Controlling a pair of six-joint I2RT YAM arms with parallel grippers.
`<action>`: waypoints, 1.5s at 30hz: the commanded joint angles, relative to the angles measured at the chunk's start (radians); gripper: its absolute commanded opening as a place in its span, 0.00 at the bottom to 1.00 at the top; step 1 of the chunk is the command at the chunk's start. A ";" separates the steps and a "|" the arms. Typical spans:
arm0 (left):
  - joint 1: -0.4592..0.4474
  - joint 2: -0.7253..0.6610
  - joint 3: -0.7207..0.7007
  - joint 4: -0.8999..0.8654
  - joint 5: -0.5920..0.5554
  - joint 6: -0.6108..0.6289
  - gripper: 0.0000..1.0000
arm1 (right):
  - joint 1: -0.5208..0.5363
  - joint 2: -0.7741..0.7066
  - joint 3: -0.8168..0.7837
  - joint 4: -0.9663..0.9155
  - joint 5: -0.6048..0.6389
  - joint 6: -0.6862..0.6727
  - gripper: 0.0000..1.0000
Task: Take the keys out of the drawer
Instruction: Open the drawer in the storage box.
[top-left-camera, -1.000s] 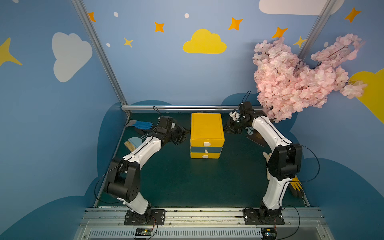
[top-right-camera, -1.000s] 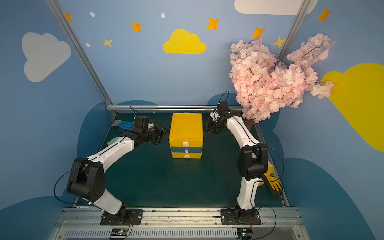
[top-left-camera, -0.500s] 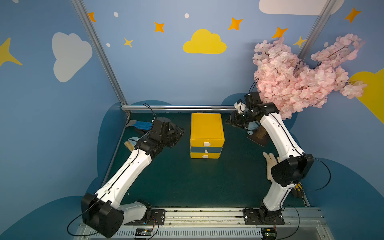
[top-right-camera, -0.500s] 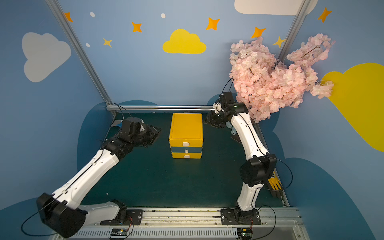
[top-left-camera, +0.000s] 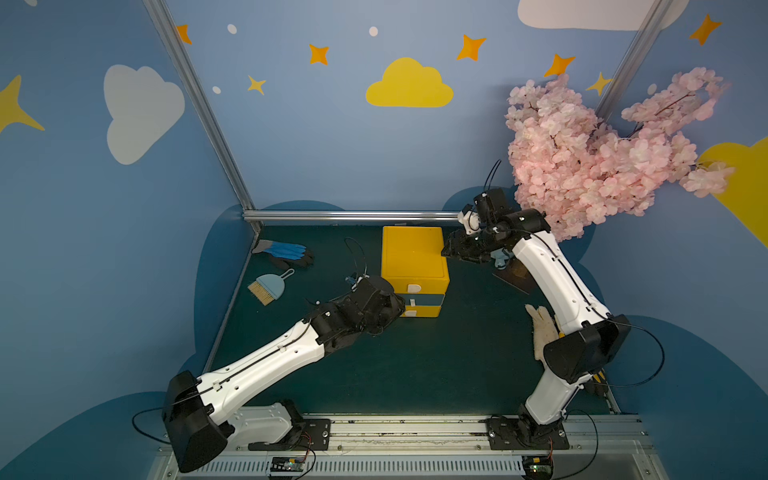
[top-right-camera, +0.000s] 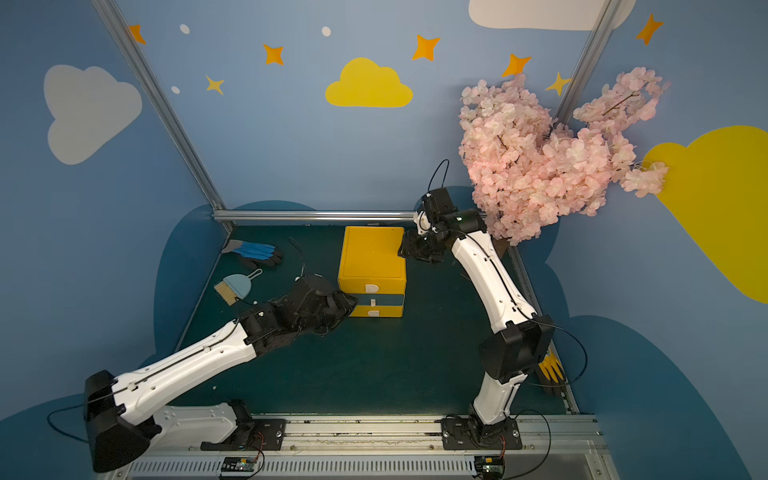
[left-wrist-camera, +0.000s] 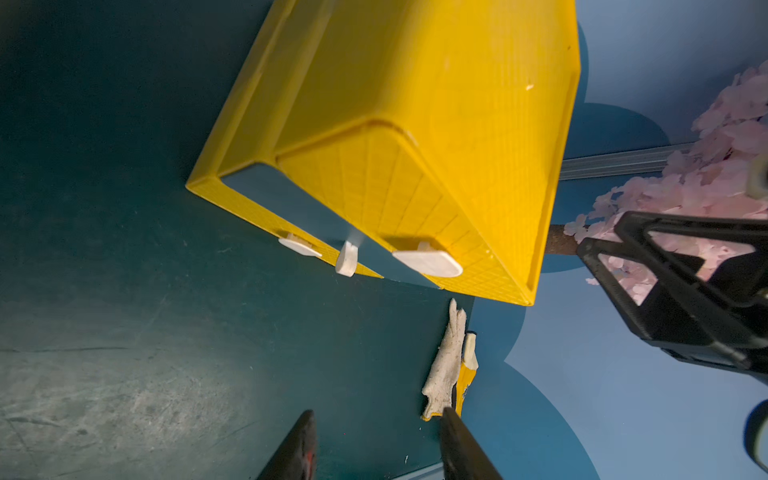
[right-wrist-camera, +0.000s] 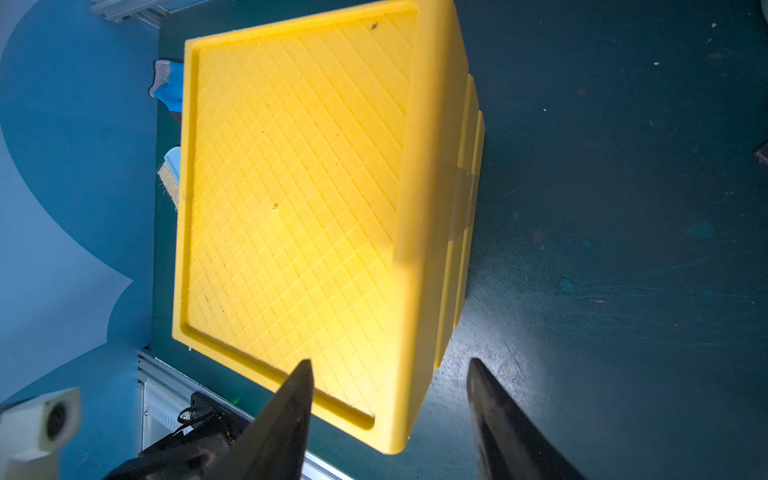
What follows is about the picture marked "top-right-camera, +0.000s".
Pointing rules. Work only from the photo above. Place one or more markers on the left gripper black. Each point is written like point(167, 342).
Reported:
point(327, 302)

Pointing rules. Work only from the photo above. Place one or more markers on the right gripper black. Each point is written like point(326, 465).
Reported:
point(417, 245)

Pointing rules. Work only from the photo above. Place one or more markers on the blue black work glove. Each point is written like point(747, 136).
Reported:
point(265, 255)

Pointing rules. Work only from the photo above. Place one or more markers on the right controller board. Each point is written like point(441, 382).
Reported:
point(489, 467)

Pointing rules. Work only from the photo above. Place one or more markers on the left controller board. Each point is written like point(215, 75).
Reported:
point(238, 467)

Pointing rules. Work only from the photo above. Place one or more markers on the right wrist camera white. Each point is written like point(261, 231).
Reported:
point(422, 223)

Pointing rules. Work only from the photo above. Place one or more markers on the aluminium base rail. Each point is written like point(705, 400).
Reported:
point(533, 446)

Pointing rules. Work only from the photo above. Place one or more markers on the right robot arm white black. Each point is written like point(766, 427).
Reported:
point(520, 337)

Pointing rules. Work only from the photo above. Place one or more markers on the yellow work glove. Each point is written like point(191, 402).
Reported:
point(551, 375)

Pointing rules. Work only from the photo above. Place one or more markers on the controller board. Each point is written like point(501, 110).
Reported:
point(489, 467)
point(238, 467)

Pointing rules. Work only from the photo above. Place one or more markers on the small blue hand brush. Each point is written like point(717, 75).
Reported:
point(235, 287)

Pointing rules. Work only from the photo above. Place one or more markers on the pink cherry blossom tree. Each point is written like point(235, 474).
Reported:
point(529, 169)

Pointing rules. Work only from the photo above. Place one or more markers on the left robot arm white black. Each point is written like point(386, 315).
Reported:
point(119, 410)

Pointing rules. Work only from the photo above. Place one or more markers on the yellow drawer cabinet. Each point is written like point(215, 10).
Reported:
point(372, 271)

